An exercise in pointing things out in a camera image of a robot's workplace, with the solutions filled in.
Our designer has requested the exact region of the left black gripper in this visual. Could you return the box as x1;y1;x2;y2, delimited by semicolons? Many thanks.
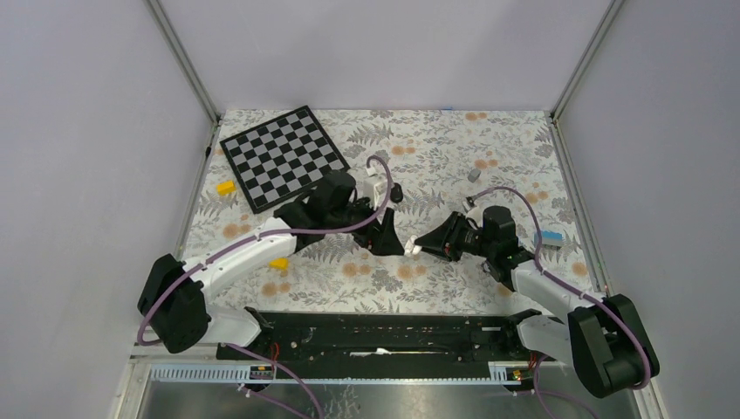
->
326;194;404;256

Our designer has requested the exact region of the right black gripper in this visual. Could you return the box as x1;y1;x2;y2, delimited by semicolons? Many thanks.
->
414;211;495;263

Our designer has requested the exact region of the white earbud charging case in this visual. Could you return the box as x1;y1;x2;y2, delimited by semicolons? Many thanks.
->
404;235;422;257

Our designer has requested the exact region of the black earbud charging case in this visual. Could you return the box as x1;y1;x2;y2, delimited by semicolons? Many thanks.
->
389;182;404;203

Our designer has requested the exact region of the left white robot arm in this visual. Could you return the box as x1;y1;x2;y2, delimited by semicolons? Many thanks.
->
137;171;404;359

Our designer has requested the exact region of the yellow block near arm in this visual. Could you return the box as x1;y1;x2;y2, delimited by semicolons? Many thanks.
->
269;258;290;271

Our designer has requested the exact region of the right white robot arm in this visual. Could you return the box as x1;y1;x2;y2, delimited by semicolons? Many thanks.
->
406;206;660;398

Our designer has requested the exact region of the small grey block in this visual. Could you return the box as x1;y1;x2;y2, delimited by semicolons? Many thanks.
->
467;168;482;183

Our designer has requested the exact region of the blue grey block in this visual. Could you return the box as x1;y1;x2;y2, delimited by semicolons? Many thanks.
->
533;230;565;248

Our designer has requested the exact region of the black white checkerboard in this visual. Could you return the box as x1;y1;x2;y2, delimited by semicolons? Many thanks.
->
219;106;349;214

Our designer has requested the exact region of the yellow block far left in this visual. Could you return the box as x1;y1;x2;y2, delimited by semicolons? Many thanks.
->
216;181;236;196

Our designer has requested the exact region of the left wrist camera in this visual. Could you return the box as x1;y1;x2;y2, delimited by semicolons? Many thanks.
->
361;175;387;210

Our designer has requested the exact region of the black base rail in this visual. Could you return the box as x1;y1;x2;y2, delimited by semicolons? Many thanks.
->
246;309;537;374

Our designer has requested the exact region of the white slotted cable duct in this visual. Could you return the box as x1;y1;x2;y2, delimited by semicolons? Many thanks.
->
149;362;525;386

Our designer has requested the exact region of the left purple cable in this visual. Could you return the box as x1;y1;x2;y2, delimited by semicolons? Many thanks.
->
136;155;395;348

